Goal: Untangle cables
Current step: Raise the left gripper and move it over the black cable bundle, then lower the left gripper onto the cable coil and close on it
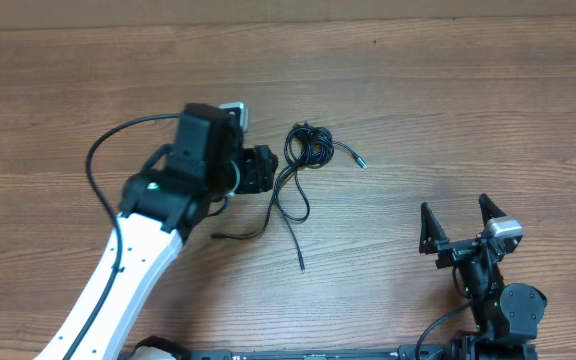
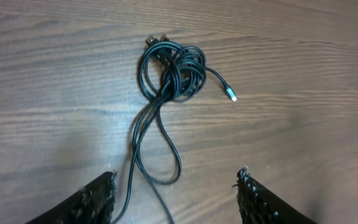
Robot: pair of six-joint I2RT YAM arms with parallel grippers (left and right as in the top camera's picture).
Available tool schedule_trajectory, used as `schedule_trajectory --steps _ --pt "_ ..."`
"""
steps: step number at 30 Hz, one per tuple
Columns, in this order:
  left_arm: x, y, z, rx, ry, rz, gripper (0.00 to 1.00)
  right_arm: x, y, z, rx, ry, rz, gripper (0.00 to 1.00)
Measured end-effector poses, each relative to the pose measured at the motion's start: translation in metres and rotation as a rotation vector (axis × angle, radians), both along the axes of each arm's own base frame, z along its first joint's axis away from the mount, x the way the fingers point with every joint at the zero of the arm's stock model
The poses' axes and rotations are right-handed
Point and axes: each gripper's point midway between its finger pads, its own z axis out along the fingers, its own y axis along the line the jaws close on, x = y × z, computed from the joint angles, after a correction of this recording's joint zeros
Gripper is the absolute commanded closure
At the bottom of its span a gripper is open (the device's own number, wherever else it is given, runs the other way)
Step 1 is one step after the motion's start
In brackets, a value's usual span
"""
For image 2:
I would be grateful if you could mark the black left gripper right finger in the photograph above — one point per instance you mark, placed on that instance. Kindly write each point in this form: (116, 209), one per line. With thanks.
(259, 205)

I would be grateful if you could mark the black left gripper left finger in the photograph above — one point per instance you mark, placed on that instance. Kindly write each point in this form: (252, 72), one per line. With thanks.
(92, 204)

